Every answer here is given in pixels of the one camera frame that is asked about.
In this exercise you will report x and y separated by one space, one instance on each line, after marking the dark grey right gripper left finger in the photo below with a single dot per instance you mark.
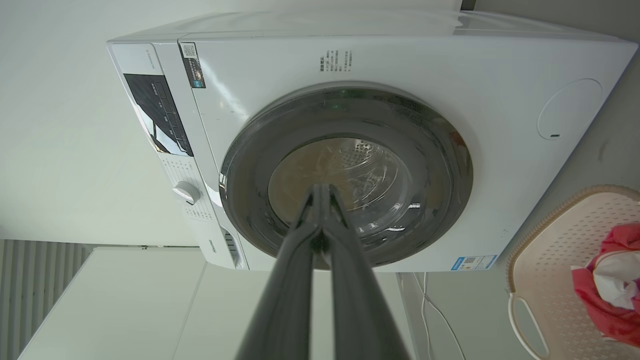
285 300

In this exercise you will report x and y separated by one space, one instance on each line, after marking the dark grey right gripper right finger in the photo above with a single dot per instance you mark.
357 300

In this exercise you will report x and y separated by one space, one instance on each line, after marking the washer door glass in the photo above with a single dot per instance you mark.
442 175

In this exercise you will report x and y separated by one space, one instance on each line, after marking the white front-load washing machine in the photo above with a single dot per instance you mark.
500 150

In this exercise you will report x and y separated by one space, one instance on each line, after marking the blue energy label sticker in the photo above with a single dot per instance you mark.
472 262

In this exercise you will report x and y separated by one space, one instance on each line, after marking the steel perforated washer drum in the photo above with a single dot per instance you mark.
370 170

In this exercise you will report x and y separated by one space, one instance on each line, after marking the white washer program knob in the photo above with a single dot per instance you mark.
186 193

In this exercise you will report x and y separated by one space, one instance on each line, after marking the white cabinet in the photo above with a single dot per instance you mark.
125 310

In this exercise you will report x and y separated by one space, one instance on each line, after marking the cream plastic laundry basket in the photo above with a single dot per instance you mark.
550 260

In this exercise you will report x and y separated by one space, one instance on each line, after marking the black washer control display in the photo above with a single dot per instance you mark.
160 110

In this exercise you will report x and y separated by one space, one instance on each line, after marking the red garment with white stripes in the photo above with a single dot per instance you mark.
595 300

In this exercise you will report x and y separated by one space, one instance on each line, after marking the dark QR code sticker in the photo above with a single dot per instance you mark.
193 67

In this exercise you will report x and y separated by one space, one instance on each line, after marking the grey ribbed radiator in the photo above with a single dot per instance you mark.
30 285

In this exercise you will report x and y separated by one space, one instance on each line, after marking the white crumpled garment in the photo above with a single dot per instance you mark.
612 280

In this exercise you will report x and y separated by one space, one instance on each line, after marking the round white filter cover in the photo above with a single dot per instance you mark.
570 107

